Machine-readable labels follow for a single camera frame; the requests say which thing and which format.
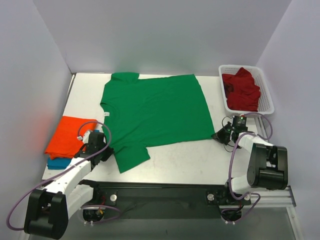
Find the folded orange t-shirt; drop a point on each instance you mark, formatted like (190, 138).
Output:
(64, 142)

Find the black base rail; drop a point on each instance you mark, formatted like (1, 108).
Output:
(144, 201)

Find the dark red t-shirt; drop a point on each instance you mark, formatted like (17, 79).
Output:
(242, 94)

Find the aluminium frame rail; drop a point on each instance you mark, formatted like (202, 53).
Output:
(271, 198)

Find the green t-shirt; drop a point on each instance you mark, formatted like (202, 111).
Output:
(144, 113)

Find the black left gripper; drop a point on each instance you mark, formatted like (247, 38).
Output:
(105, 153)

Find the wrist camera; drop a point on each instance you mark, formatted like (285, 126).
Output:
(239, 123)
(85, 137)

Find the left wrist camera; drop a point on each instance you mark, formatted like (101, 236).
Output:
(85, 137)

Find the white plastic basket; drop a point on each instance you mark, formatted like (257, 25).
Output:
(265, 103)

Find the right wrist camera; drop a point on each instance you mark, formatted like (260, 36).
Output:
(239, 123)

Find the folded blue t-shirt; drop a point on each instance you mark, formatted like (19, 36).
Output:
(58, 163)

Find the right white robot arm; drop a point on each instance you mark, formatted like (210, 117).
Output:
(267, 167)

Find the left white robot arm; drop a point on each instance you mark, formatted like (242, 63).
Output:
(50, 208)

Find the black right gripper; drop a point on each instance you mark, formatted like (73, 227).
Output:
(225, 133)

